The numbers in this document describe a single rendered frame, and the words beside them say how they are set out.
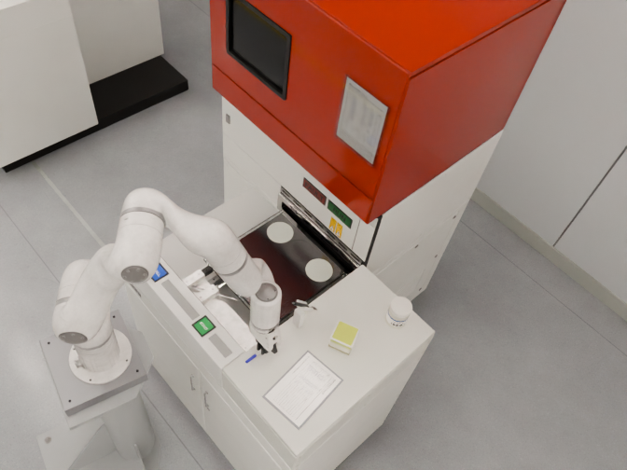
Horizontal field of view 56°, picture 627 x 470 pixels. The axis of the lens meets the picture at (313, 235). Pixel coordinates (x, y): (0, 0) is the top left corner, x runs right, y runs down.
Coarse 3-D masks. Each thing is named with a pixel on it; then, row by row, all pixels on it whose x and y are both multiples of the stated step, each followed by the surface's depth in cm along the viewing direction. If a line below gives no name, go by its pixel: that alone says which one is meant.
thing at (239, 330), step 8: (192, 288) 207; (216, 296) 207; (208, 304) 204; (216, 304) 205; (224, 304) 205; (216, 312) 203; (224, 312) 203; (232, 312) 203; (224, 320) 201; (232, 320) 202; (240, 320) 202; (232, 328) 200; (240, 328) 200; (248, 328) 200; (232, 336) 198; (240, 336) 198; (248, 336) 199; (240, 344) 197
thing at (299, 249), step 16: (288, 224) 226; (240, 240) 219; (256, 240) 220; (304, 240) 223; (256, 256) 216; (272, 256) 217; (288, 256) 217; (304, 256) 218; (320, 256) 219; (272, 272) 213; (288, 272) 213; (304, 272) 214; (336, 272) 215; (288, 288) 209; (304, 288) 210; (320, 288) 211; (288, 304) 205
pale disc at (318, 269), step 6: (318, 258) 218; (312, 264) 216; (318, 264) 217; (324, 264) 217; (306, 270) 214; (312, 270) 215; (318, 270) 215; (324, 270) 215; (330, 270) 216; (312, 276) 213; (318, 276) 214; (324, 276) 214; (330, 276) 214
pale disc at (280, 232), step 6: (276, 222) 226; (282, 222) 226; (270, 228) 224; (276, 228) 224; (282, 228) 225; (288, 228) 225; (270, 234) 222; (276, 234) 223; (282, 234) 223; (288, 234) 223; (276, 240) 221; (282, 240) 222; (288, 240) 222
